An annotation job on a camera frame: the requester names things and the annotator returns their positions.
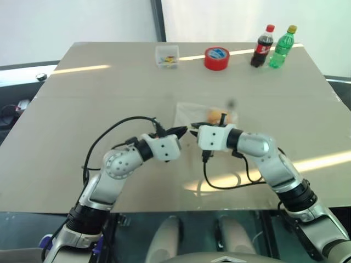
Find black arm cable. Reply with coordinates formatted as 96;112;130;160
231;150;264;184
202;150;267;190
81;116;167;192

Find orange bread roll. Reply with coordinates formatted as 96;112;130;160
207;108;229;124

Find black table frame leg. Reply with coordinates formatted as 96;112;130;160
257;210;278;263
103;212;120;263

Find green bottle yellow cap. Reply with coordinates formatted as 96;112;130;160
268;25;298;69

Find clear plastic box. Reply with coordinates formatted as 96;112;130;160
155;45;180;70

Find colourful small clips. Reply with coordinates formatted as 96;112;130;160
158;55;178;68

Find pale robot leg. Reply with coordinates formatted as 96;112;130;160
216;215;258;256
145;215;184;263

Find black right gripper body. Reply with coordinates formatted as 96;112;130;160
202;112;228;129

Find pale right robot leg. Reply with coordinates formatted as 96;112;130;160
216;215;258;256

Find red tape roll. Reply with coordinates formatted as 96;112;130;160
203;46;230;71

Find clear yellow-zip plastic bag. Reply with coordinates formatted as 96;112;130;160
174;101;239;130

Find cola bottle red cap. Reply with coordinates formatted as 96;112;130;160
250;24;276;68

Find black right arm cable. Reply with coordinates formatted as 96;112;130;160
202;150;267;190
231;150;264;184

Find dark window pillar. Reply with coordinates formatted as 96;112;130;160
150;0;167;43

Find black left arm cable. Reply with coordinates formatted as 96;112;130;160
81;116;167;192

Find pale left robot leg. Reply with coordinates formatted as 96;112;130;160
145;215;184;263

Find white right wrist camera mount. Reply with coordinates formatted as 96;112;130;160
197;123;237;152

